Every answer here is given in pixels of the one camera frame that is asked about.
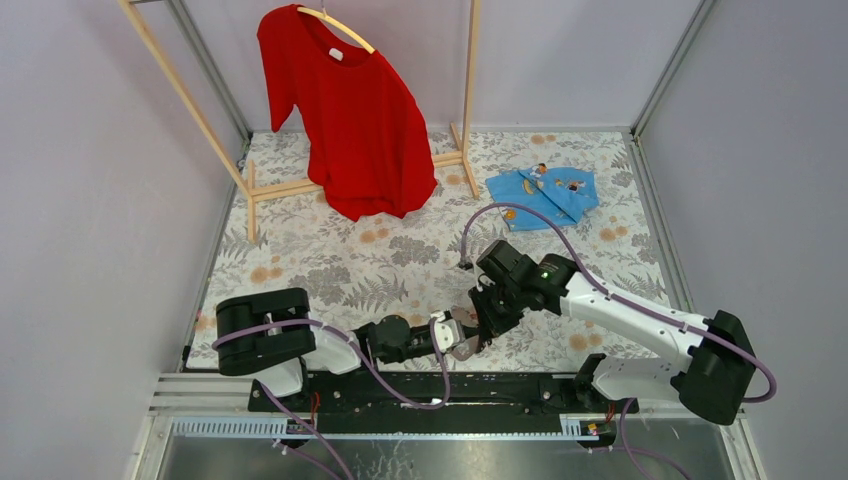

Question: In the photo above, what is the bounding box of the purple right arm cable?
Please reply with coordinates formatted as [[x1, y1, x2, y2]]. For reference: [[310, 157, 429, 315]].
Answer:
[[458, 202, 778, 404]]

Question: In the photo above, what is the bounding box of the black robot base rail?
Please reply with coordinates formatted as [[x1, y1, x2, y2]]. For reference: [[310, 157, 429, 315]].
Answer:
[[247, 361, 639, 440]]

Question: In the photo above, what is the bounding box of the blue printed child shirt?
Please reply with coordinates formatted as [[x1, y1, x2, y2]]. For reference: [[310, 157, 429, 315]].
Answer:
[[485, 163, 600, 227]]

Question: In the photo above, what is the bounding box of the red t-shirt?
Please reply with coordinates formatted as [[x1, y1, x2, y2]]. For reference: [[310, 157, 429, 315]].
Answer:
[[257, 4, 438, 221]]

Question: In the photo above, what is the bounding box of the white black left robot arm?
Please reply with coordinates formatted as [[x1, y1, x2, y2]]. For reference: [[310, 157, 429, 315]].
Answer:
[[212, 288, 478, 411]]

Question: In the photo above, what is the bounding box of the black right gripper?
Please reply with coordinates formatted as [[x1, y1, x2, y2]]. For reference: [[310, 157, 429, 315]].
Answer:
[[468, 279, 525, 343]]

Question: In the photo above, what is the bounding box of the wooden clothes rack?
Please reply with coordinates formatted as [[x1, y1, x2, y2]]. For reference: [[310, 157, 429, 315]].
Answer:
[[117, 0, 482, 242]]

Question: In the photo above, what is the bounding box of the wooden clothes hanger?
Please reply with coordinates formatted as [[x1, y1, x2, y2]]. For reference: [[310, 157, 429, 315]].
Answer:
[[297, 1, 376, 54]]

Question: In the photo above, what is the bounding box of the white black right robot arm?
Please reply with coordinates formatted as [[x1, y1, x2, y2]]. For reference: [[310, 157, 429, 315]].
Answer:
[[469, 240, 756, 425]]

